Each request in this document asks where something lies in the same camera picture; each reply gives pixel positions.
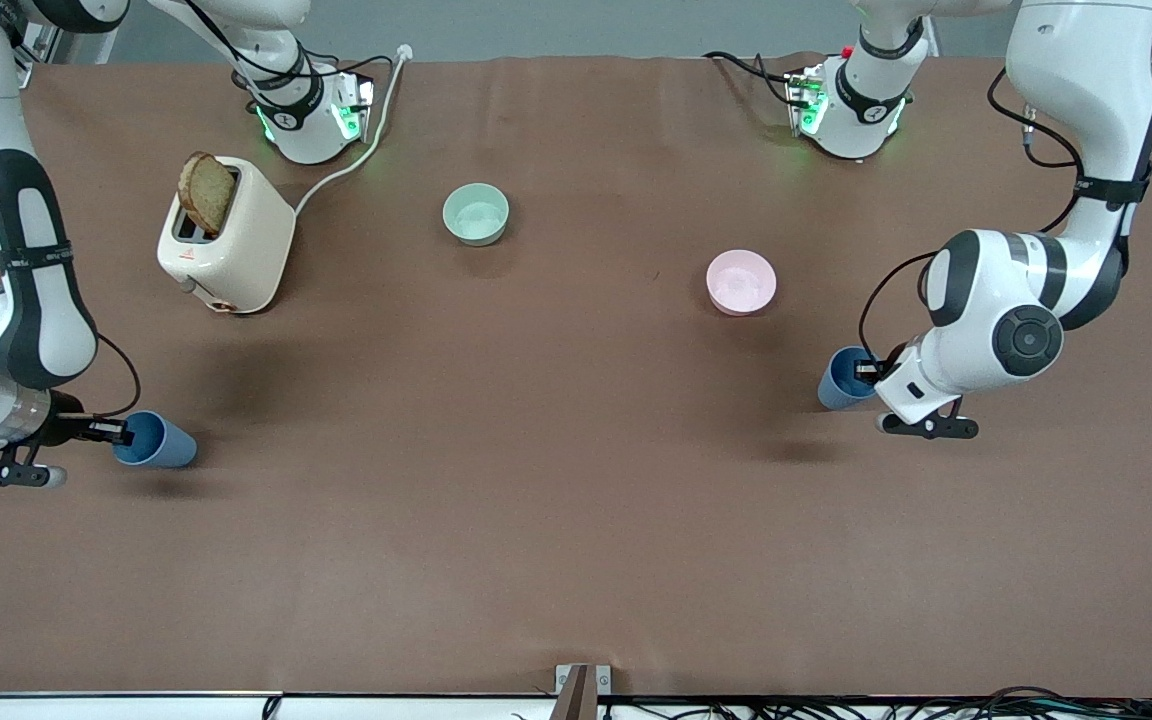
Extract black left arm base cables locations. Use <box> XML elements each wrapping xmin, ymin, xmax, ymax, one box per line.
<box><xmin>703</xmin><ymin>50</ymin><xmax>799</xmax><ymax>107</ymax></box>

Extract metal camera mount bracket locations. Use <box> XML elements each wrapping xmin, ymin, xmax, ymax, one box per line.
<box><xmin>554</xmin><ymin>664</ymin><xmax>613</xmax><ymax>720</ymax></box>

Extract pink bowl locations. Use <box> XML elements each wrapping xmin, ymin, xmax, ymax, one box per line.
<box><xmin>706</xmin><ymin>250</ymin><xmax>778</xmax><ymax>318</ymax></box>

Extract brown toast bread slice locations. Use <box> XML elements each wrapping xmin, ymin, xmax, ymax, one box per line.
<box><xmin>179</xmin><ymin>151</ymin><xmax>238</xmax><ymax>238</ymax></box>

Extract brown table cover mat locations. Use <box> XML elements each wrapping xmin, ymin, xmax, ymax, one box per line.
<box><xmin>0</xmin><ymin>52</ymin><xmax>1152</xmax><ymax>699</ymax></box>

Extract blue plastic cup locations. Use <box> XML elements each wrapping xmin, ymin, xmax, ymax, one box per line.
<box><xmin>113</xmin><ymin>410</ymin><xmax>199</xmax><ymax>469</ymax></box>
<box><xmin>817</xmin><ymin>346</ymin><xmax>883</xmax><ymax>411</ymax></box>

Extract mint green bowl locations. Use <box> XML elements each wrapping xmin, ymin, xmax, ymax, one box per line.
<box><xmin>441</xmin><ymin>182</ymin><xmax>511</xmax><ymax>247</ymax></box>

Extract black cable bundle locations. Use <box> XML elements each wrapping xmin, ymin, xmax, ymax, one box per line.
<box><xmin>511</xmin><ymin>685</ymin><xmax>1152</xmax><ymax>720</ymax></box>

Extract black right arm base cables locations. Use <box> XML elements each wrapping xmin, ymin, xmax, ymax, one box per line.
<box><xmin>184</xmin><ymin>0</ymin><xmax>393</xmax><ymax>103</ymax></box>

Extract cream white toaster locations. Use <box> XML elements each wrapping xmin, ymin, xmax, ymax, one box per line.
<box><xmin>156</xmin><ymin>155</ymin><xmax>297</xmax><ymax>316</ymax></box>

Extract black arm base cables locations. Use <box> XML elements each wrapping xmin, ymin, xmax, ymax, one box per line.
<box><xmin>184</xmin><ymin>0</ymin><xmax>393</xmax><ymax>103</ymax></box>
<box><xmin>703</xmin><ymin>50</ymin><xmax>799</xmax><ymax>107</ymax></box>

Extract white toaster power cable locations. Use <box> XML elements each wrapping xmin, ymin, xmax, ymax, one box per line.
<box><xmin>293</xmin><ymin>44</ymin><xmax>414</xmax><ymax>217</ymax></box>

